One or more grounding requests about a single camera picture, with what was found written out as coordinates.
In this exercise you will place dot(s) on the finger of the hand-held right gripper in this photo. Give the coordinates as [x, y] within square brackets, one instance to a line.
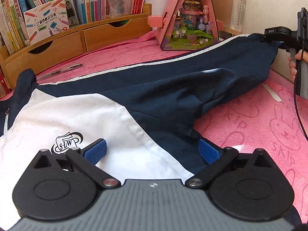
[281, 35]
[282, 46]

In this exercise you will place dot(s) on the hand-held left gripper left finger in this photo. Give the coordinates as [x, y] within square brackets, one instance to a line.
[96, 150]

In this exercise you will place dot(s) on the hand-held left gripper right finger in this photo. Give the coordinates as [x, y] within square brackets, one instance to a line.
[208, 151]

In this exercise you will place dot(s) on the navy and white jacket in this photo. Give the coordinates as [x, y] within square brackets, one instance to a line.
[168, 89]

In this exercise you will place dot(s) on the person's right hand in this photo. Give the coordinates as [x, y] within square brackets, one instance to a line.
[293, 68]

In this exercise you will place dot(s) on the white plastic strip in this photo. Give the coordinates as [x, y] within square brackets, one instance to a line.
[272, 92]

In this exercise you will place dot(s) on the pink rabbit print mat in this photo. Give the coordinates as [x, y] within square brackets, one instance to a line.
[252, 130]

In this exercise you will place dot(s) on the clear plastic ruler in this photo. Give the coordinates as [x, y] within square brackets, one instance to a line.
[241, 4]

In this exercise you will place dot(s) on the clear pen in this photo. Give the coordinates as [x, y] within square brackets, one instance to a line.
[65, 69]

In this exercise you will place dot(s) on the wooden drawer organiser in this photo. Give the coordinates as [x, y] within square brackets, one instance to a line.
[60, 45]

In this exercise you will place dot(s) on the pink triangular miniature house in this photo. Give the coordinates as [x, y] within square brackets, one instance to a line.
[173, 4]

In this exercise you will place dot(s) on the white pencil print box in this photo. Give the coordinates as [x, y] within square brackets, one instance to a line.
[45, 26]

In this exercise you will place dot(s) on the clear plastic box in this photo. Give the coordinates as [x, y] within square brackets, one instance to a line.
[116, 4]

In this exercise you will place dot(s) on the row of red blue books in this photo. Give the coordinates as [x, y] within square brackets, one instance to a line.
[96, 0]

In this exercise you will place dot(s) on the row of green yellow books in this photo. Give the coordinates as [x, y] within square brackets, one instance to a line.
[12, 21]

